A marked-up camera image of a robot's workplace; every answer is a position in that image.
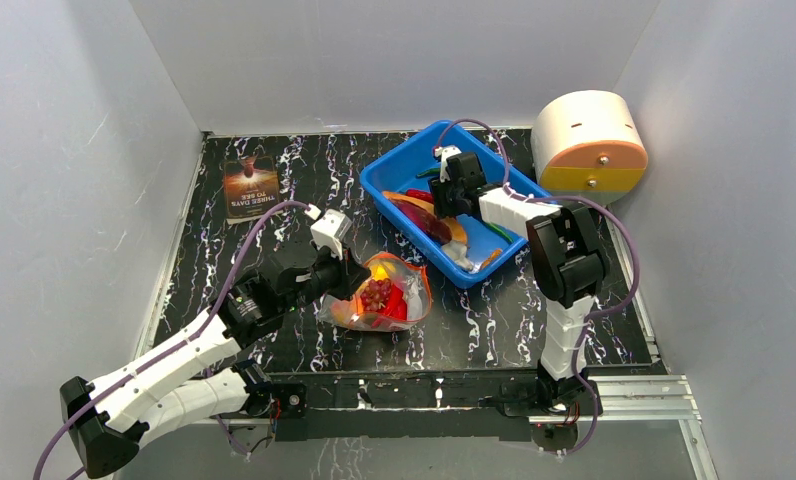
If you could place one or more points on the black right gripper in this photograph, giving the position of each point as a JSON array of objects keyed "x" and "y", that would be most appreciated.
[{"x": 442, "y": 196}]

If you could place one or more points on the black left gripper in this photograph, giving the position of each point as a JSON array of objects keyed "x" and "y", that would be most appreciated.
[{"x": 350, "y": 274}]

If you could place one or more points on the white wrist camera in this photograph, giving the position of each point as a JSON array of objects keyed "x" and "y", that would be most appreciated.
[
  {"x": 329, "y": 232},
  {"x": 444, "y": 154}
]

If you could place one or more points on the yellow mango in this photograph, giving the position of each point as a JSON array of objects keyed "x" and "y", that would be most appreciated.
[{"x": 385, "y": 268}]

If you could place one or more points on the dark paperback book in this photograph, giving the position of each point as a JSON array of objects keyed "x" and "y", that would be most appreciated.
[{"x": 251, "y": 187}]

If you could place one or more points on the clear zip bag orange seal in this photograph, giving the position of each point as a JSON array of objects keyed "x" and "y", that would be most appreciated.
[{"x": 417, "y": 293}]

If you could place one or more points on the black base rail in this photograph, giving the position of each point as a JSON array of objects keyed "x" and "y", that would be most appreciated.
[{"x": 409, "y": 404}]

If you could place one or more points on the blue plastic bin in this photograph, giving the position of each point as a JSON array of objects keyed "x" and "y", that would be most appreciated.
[{"x": 395, "y": 172}]

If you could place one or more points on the round white orange drawer box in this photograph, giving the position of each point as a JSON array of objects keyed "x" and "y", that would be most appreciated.
[{"x": 586, "y": 143}]

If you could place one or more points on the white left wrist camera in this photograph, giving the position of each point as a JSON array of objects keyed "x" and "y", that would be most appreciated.
[{"x": 329, "y": 232}]

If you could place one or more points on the purple grape bunch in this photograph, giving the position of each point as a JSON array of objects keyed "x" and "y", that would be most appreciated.
[{"x": 374, "y": 294}]

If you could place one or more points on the thin green chili pepper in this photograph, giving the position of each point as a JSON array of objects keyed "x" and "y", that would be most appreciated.
[{"x": 500, "y": 232}]

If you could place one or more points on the small orange chili pepper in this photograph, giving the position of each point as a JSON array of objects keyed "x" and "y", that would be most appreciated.
[{"x": 490, "y": 259}]

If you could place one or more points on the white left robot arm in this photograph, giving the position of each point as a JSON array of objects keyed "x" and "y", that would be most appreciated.
[{"x": 111, "y": 418}]

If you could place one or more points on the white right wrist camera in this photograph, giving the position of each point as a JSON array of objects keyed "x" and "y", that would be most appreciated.
[{"x": 444, "y": 154}]

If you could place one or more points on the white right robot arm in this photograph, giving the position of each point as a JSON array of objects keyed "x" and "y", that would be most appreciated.
[{"x": 568, "y": 265}]

